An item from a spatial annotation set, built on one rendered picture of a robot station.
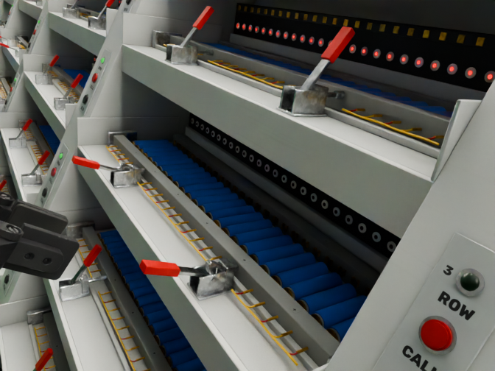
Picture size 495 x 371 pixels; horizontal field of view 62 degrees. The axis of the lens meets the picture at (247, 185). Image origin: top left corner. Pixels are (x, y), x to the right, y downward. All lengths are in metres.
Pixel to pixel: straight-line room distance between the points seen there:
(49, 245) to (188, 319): 0.17
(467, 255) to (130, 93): 0.65
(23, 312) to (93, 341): 0.33
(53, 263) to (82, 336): 0.34
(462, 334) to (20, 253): 0.26
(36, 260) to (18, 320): 0.65
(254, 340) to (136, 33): 0.56
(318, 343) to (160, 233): 0.24
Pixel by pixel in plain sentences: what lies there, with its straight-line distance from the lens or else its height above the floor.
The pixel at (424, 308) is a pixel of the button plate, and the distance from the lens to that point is 0.26.
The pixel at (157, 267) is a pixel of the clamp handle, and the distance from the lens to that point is 0.37.
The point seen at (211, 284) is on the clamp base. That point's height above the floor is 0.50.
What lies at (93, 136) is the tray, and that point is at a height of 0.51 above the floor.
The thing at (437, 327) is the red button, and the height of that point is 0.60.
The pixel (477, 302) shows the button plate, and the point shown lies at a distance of 0.25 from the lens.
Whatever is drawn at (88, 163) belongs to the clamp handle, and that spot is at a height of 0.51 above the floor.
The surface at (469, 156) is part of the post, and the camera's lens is 0.27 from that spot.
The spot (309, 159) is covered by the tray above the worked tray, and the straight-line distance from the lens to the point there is 0.35.
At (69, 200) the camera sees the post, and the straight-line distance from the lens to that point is 0.83.
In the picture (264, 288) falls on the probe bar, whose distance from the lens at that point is 0.40.
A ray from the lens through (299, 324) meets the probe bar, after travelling 0.37.
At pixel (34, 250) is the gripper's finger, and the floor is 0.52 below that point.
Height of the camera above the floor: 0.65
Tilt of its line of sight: 8 degrees down
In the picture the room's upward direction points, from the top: 27 degrees clockwise
